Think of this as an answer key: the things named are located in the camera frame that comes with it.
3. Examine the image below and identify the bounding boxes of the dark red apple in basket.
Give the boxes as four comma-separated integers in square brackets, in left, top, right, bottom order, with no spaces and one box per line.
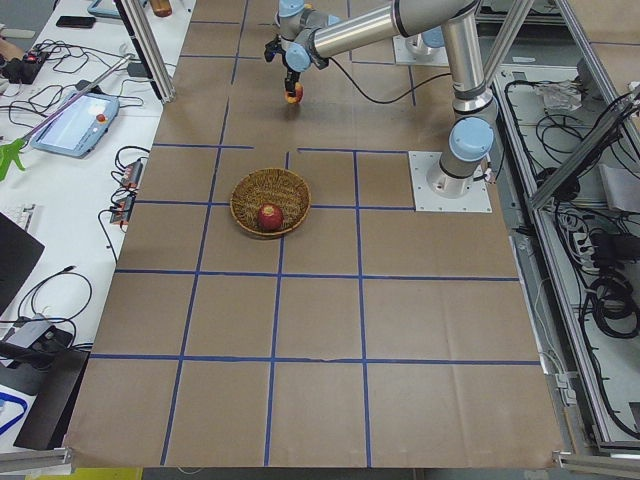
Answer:
[257,203,284,232]

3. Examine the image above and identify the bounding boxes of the aluminium frame post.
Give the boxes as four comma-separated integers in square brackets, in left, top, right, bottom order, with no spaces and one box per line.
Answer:
[114,0,176,104]

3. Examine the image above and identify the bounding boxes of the black laptop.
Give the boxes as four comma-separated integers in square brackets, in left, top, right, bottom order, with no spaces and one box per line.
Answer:
[0,214,45,313]

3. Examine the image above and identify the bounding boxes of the blue teach pendant tablet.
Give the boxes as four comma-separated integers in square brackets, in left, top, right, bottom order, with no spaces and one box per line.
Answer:
[29,93,120,158]

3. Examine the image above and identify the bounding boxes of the green grabber tool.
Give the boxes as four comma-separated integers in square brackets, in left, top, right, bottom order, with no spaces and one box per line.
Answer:
[1,53,134,181]

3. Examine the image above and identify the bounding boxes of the orange black usb hub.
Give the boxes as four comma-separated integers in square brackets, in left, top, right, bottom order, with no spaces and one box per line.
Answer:
[119,159,144,189]
[110,195,135,227]

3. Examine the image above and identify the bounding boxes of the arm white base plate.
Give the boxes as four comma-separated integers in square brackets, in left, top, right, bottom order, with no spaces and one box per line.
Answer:
[408,151,492,214]
[393,36,449,67]

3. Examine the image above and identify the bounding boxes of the red yellow apple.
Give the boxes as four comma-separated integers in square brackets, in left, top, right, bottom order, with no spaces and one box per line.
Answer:
[285,82,304,105]

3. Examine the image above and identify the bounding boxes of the black braided cable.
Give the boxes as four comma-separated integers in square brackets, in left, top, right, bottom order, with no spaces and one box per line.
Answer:
[327,57,454,105]

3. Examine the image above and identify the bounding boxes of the woven wicker basket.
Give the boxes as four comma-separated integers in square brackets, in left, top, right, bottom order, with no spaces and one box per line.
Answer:
[230,167,311,239]

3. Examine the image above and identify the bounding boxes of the white power strip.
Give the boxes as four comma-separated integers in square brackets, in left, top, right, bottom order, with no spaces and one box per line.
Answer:
[570,231,597,273]

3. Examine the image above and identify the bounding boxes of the black smartphone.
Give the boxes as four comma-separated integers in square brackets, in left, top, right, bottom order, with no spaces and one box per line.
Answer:
[56,15,96,29]

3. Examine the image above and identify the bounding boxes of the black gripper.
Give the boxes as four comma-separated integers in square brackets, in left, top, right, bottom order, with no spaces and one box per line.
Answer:
[264,35,300,90]

